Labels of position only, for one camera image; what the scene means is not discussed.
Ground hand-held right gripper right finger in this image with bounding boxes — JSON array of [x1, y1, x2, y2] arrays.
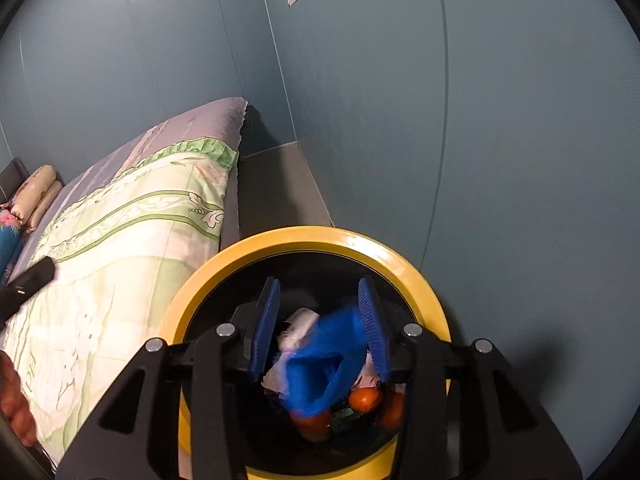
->
[[357, 275, 583, 480]]

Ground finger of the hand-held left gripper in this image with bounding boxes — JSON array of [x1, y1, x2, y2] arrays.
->
[[0, 255, 57, 323]]

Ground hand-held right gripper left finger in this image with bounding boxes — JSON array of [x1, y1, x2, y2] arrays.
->
[[54, 276, 282, 480]]

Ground yellow rimmed trash bin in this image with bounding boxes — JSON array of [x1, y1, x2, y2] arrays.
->
[[152, 226, 453, 478]]

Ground person's left hand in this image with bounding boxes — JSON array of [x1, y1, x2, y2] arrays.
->
[[0, 350, 38, 448]]

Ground white crumpled plastic bag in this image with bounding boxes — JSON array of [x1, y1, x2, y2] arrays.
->
[[262, 307, 321, 393]]

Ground blue floral folded quilt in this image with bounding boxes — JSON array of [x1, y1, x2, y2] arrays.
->
[[0, 202, 26, 281]]

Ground beige folded quilt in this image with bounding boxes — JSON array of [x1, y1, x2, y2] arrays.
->
[[11, 165, 63, 233]]

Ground green floral blanket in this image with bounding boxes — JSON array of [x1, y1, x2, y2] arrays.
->
[[0, 137, 240, 466]]

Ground grey bed headboard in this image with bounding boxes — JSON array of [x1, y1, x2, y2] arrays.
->
[[0, 157, 28, 206]]

